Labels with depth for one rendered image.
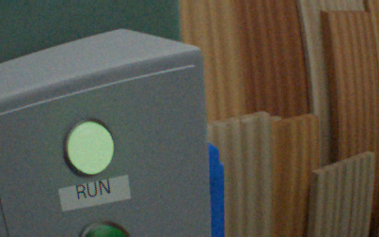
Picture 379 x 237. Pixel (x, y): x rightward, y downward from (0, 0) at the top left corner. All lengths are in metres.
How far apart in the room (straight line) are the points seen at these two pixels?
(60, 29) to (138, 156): 0.07
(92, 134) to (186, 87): 0.04
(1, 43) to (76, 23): 0.04
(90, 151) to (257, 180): 1.51
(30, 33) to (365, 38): 1.69
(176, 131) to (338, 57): 1.64
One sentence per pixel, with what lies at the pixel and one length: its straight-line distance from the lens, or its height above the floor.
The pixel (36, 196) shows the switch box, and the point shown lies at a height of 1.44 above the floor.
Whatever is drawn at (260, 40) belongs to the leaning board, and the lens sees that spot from 1.96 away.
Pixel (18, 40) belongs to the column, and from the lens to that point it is 0.37.
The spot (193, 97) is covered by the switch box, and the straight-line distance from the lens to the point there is 0.34.
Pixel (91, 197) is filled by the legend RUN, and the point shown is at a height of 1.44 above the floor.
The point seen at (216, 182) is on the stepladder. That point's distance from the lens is 1.29.
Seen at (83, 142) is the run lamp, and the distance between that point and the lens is 0.31.
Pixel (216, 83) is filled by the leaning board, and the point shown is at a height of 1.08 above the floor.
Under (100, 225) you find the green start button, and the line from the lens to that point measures 0.33.
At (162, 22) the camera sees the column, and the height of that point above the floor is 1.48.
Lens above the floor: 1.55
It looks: 17 degrees down
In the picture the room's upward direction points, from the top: 3 degrees counter-clockwise
